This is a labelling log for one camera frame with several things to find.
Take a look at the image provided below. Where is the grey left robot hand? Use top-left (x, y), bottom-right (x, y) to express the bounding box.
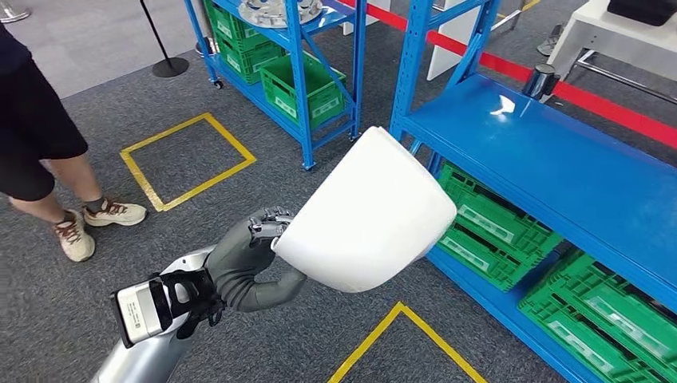
top-left (203, 206), bottom-right (309, 314)

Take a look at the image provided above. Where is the white curved plastic part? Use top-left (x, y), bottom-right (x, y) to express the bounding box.
top-left (271, 125), bottom-right (458, 294)

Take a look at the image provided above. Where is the blue metal shelf rack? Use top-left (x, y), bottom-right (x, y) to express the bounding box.
top-left (388, 0), bottom-right (677, 383)
top-left (182, 0), bottom-right (369, 172)

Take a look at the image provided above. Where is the yellow floor tape square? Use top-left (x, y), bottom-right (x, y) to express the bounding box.
top-left (327, 301), bottom-right (490, 383)
top-left (119, 112), bottom-right (258, 214)

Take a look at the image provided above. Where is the black stanchion with round base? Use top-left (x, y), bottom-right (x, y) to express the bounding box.
top-left (138, 0), bottom-right (190, 79)

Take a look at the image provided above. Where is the person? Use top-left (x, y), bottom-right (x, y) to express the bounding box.
top-left (0, 23), bottom-right (149, 264)

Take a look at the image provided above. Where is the silver wheel cover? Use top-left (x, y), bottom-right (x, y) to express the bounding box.
top-left (238, 0), bottom-right (323, 29)

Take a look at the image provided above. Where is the white desk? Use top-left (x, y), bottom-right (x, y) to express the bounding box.
top-left (426, 0), bottom-right (530, 82)
top-left (547, 0), bottom-right (677, 107)

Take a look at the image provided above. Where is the chrome stanchion base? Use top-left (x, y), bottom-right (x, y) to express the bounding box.
top-left (0, 0), bottom-right (32, 24)

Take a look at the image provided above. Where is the person's foot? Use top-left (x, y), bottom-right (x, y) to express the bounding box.
top-left (536, 23), bottom-right (567, 57)

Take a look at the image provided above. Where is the red barrier belt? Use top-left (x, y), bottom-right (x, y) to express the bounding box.
top-left (338, 0), bottom-right (677, 151)

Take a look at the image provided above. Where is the black case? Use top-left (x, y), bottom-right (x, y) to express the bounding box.
top-left (607, 0), bottom-right (677, 27)

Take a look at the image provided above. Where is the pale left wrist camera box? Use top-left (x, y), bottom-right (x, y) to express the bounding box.
top-left (109, 276), bottom-right (176, 350)

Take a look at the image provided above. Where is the chrome barrier post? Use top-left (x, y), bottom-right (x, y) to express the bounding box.
top-left (521, 64), bottom-right (560, 102)

